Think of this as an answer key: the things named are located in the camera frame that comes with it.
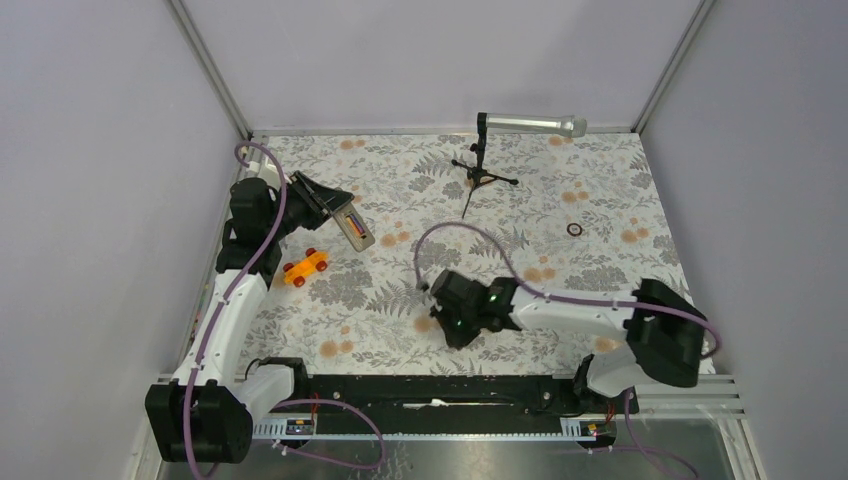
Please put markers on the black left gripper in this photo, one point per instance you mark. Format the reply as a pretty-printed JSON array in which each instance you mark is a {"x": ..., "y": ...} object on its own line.
[{"x": 326, "y": 199}]

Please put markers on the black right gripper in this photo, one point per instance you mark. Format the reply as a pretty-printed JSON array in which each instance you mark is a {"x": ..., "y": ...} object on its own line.
[{"x": 454, "y": 338}]

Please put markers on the orange battery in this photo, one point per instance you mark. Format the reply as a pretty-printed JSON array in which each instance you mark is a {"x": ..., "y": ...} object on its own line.
[{"x": 357, "y": 225}]

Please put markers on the beige remote control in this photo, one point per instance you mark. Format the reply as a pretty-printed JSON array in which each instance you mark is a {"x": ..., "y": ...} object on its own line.
[{"x": 359, "y": 245}]

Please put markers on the blue battery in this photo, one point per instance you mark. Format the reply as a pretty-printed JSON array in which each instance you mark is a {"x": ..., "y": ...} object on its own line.
[{"x": 353, "y": 232}]

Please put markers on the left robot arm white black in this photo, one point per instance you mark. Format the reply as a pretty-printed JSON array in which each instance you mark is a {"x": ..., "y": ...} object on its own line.
[{"x": 202, "y": 414}]

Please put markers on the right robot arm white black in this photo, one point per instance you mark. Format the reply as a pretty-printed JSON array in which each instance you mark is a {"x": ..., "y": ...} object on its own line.
[{"x": 662, "y": 335}]

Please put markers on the orange toy car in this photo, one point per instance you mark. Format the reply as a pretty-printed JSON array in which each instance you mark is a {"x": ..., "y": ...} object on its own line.
[{"x": 296, "y": 274}]

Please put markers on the black tripod microphone stand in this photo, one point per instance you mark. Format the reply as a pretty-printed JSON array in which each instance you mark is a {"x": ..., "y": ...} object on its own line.
[{"x": 477, "y": 173}]

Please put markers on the floral patterned table mat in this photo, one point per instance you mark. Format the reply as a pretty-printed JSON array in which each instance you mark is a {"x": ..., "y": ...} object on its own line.
[{"x": 585, "y": 215}]

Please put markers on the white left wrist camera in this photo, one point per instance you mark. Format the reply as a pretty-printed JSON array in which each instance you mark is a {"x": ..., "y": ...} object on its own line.
[{"x": 261, "y": 166}]

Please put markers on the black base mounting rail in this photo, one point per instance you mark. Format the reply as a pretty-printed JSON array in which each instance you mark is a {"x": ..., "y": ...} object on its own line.
[{"x": 335, "y": 406}]

